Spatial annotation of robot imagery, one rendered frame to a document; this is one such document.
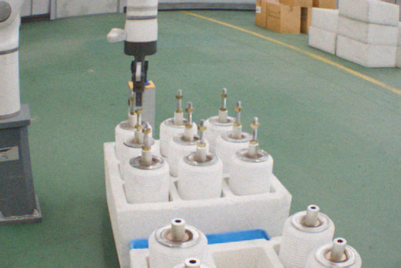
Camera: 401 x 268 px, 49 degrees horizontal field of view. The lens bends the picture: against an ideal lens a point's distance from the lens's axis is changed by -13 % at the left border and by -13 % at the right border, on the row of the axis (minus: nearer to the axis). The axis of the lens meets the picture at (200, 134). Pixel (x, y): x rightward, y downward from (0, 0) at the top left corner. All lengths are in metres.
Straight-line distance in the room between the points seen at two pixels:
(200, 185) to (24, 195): 0.51
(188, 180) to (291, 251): 0.32
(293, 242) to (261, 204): 0.27
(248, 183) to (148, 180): 0.22
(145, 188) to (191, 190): 0.10
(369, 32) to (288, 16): 1.43
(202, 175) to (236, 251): 0.22
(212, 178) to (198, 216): 0.09
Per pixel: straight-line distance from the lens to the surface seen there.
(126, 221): 1.04
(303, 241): 0.83
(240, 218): 1.09
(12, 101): 1.24
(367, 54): 3.72
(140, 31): 1.07
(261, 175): 1.10
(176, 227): 0.78
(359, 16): 3.76
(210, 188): 1.07
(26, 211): 1.34
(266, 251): 0.90
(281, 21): 4.89
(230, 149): 1.19
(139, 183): 1.03
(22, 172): 1.28
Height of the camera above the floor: 0.68
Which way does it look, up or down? 20 degrees down
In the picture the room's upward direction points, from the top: 2 degrees clockwise
